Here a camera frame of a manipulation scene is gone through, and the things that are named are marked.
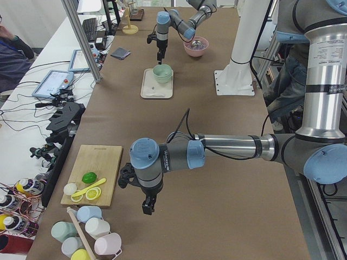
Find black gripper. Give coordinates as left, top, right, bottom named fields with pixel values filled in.
left=147, top=32, right=169, bottom=64
left=118, top=162, right=163, bottom=215

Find green bowl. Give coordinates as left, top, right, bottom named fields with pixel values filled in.
left=153, top=74, right=172, bottom=83
left=153, top=64, right=172, bottom=79
left=156, top=79, right=171, bottom=84

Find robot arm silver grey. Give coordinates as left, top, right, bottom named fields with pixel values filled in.
left=147, top=0, right=217, bottom=64
left=118, top=1, right=346, bottom=215

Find metal ice scoop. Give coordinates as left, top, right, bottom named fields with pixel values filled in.
left=190, top=40, right=204, bottom=50

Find green bowl on tray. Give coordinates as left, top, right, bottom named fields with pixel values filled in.
left=156, top=79, right=171, bottom=84

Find pink bowl with ice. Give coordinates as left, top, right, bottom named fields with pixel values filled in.
left=183, top=36, right=209, bottom=57

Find wooden mug tree stand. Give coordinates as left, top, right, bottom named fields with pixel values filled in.
left=122, top=1, right=138, bottom=35

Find dark wooden tray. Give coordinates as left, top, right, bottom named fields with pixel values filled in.
left=130, top=9, right=144, bottom=21

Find grey folded cloth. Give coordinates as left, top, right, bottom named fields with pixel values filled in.
left=111, top=47, right=131, bottom=60

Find cream rectangular tray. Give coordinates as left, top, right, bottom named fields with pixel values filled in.
left=140, top=69, right=174, bottom=99

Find yellow plastic knife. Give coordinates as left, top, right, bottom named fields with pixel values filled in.
left=72, top=178, right=107, bottom=197

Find pink cup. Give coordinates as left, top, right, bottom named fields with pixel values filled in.
left=94, top=233, right=122, bottom=257

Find lemon slice right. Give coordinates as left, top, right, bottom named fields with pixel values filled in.
left=85, top=186, right=101, bottom=201

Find lemon slice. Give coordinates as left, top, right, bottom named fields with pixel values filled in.
left=85, top=186, right=101, bottom=201
left=70, top=194, right=83, bottom=203

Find white cup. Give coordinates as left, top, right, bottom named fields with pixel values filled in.
left=85, top=217, right=111, bottom=239

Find wooden cutting board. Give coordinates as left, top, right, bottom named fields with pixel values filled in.
left=61, top=145, right=123, bottom=207

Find blue cup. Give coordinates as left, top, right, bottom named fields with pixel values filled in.
left=76, top=206, right=102, bottom=223

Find green lime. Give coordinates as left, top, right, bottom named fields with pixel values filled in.
left=82, top=172, right=97, bottom=184

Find lemon slice left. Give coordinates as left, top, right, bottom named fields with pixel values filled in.
left=70, top=194, right=83, bottom=203

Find black keyboard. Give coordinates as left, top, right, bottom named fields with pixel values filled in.
left=82, top=18, right=98, bottom=42

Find white garlic bun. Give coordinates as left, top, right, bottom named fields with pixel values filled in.
left=63, top=183, right=78, bottom=196

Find yellow cup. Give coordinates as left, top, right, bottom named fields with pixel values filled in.
left=70, top=249, right=91, bottom=260

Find teach pendant tablet far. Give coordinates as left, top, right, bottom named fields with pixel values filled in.
left=68, top=49, right=90, bottom=73

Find teach pendant tablet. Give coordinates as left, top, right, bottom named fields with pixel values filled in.
left=68, top=49, right=90, bottom=73
left=31, top=70, right=74, bottom=99

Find grey cup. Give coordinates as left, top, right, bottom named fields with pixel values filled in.
left=61, top=237, right=83, bottom=258

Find green cup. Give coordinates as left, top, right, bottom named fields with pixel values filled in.
left=51, top=222, right=78, bottom=243

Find teach pendant tablet near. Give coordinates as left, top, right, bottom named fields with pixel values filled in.
left=31, top=70, right=74, bottom=99

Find black plastic stand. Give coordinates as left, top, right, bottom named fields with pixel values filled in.
left=41, top=102, right=86, bottom=207

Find yellow bottle upper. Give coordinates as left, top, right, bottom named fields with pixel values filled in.
left=16, top=178, right=44, bottom=196

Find yellow bottle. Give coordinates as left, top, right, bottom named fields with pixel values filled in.
left=16, top=178, right=44, bottom=196
left=3, top=216, right=29, bottom=233

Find yellow bottle lower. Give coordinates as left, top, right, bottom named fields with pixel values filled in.
left=3, top=216, right=29, bottom=233

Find seated person dark clothes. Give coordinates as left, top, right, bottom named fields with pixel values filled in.
left=1, top=24, right=36, bottom=92

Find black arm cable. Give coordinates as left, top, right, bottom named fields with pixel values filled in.
left=162, top=7, right=190, bottom=36
left=165, top=108, right=269, bottom=160

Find white camera pole mount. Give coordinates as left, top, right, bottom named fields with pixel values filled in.
left=214, top=0, right=273, bottom=96

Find aluminium frame post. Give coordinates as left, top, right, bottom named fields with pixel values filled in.
left=61, top=0, right=101, bottom=83

